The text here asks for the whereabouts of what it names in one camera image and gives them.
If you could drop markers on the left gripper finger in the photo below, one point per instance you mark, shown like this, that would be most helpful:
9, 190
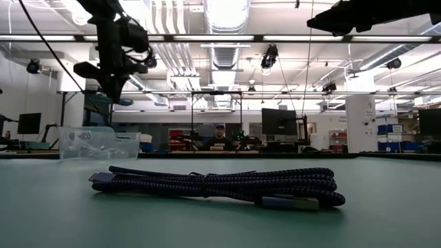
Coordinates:
108, 87
117, 86

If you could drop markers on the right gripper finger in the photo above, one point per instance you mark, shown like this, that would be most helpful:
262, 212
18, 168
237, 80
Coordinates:
334, 22

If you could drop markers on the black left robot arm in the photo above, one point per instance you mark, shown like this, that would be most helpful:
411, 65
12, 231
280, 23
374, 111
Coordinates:
100, 7

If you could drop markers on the clear plastic bin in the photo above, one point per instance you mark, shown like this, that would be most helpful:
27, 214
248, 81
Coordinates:
100, 141

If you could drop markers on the black rig beam with lights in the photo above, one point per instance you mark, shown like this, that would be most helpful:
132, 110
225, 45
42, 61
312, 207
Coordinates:
258, 38

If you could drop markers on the small black monitor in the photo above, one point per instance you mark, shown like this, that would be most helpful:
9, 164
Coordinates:
29, 123

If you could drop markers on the white pillar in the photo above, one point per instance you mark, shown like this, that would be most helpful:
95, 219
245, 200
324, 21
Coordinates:
360, 124

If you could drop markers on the large black monitor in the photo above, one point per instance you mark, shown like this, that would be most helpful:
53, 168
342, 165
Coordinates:
279, 121

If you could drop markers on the person seated at workstation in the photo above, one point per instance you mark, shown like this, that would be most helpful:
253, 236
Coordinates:
219, 140

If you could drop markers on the black monitor at edge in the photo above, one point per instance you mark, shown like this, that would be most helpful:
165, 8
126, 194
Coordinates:
430, 122

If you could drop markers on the small red bin shelf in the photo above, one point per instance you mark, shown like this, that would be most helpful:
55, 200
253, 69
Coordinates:
338, 141

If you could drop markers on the blue bin shelf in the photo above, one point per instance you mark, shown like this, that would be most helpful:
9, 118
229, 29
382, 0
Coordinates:
396, 137

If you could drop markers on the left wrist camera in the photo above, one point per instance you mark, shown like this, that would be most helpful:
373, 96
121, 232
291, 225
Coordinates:
134, 36

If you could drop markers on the black overhead camera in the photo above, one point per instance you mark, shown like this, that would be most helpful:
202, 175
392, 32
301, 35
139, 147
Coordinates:
269, 56

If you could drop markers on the black workstation frame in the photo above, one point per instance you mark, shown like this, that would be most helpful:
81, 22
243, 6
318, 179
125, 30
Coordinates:
216, 93

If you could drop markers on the silver ceiling duct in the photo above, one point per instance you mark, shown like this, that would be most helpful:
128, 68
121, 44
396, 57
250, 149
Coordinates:
225, 20

